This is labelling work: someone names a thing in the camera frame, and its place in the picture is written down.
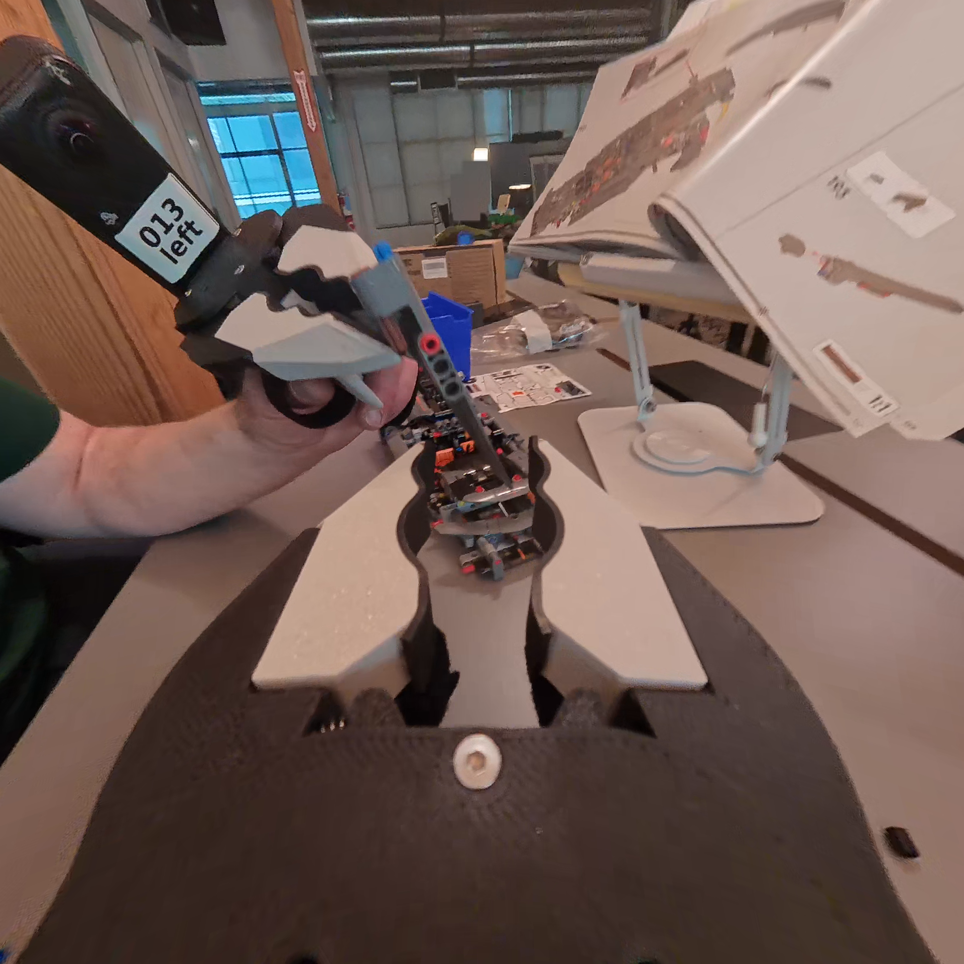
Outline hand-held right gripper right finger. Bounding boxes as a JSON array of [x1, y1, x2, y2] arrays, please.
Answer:
[[523, 437, 710, 726]]

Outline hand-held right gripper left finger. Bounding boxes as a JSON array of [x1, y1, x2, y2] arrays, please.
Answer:
[[252, 440, 456, 728]]

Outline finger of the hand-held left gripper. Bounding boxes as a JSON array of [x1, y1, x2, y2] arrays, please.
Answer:
[[214, 300, 405, 383], [270, 228, 379, 317]]

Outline grey lego blade assembly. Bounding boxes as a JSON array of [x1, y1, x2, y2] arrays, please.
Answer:
[[352, 241, 528, 494]]

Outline lego car model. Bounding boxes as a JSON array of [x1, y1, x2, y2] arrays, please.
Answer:
[[380, 403, 564, 584]]

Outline person's left forearm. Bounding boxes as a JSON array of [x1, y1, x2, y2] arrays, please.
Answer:
[[0, 403, 253, 539]]

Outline clear bag of lego parts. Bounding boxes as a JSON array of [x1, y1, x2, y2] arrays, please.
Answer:
[[470, 305, 604, 355]]

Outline person's left hand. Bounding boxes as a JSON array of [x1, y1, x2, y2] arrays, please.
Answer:
[[239, 360, 420, 492]]

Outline cardboard box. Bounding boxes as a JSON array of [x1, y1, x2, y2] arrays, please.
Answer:
[[392, 239, 507, 310]]

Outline nested blue storage bins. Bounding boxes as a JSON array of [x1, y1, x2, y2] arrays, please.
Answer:
[[420, 292, 474, 378]]

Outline white book stand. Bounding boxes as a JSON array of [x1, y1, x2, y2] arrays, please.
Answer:
[[561, 249, 825, 528]]

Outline wooden pillar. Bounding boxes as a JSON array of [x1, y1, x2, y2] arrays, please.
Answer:
[[0, 0, 227, 426]]

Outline white sticker sheet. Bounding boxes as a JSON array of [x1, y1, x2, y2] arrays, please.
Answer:
[[467, 364, 593, 414]]

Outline dark table hatch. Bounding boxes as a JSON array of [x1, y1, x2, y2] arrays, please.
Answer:
[[649, 360, 845, 445]]

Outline person's green shirt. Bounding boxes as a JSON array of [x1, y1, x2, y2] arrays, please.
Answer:
[[0, 375, 63, 679]]

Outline instruction booklet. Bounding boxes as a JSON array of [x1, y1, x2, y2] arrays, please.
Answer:
[[508, 0, 964, 441]]

